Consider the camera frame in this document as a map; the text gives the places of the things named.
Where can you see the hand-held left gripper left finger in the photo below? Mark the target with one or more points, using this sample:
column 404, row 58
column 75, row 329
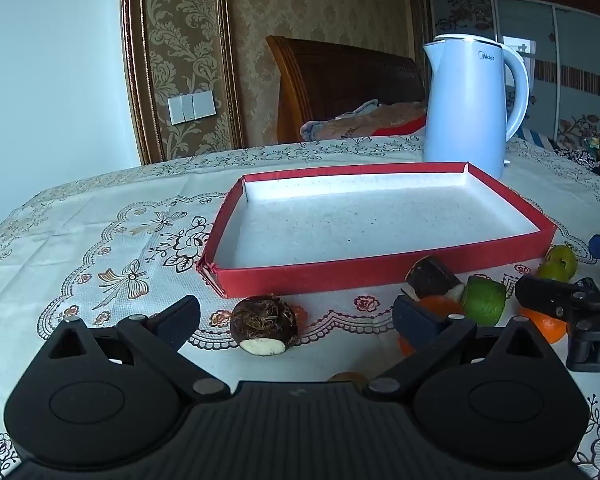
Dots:
column 182, row 320

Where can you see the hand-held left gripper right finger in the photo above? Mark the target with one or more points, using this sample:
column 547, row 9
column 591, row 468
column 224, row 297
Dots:
column 415, row 325

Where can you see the large orange tangerine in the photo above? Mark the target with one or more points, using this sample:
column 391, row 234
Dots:
column 437, row 306

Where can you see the round green fruit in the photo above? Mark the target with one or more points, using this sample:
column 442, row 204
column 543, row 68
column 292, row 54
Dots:
column 557, row 262

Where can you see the small orange tangerine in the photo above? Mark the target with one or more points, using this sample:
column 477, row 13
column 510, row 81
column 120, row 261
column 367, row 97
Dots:
column 545, row 331

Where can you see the long dark sugarcane piece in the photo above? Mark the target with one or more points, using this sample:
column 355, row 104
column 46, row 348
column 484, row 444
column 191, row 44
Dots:
column 430, row 277

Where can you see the green cucumber piece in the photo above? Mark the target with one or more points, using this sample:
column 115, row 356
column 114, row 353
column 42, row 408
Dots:
column 482, row 302

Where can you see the brown hairy taro piece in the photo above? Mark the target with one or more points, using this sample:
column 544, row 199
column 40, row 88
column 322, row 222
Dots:
column 260, row 320

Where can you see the brown longan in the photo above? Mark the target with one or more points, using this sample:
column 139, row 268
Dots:
column 347, row 377

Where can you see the red shallow cardboard box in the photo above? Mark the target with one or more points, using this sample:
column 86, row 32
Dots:
column 370, row 220

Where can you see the white lace printed tablecloth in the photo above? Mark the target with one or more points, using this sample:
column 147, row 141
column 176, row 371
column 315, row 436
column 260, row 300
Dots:
column 105, row 210

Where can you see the white electric kettle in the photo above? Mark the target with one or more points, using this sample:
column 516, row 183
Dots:
column 460, row 110

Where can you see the floral sliding door wardrobe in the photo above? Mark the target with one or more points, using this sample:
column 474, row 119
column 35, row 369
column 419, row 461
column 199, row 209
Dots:
column 570, row 45

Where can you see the cloth bundle on chair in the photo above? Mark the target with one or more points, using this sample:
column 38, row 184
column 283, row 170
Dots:
column 375, row 120

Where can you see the wooden bed headboard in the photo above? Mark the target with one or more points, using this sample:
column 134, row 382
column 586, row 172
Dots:
column 340, row 80

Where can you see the white wall switch panel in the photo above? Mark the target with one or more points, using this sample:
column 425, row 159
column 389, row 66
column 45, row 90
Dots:
column 191, row 107

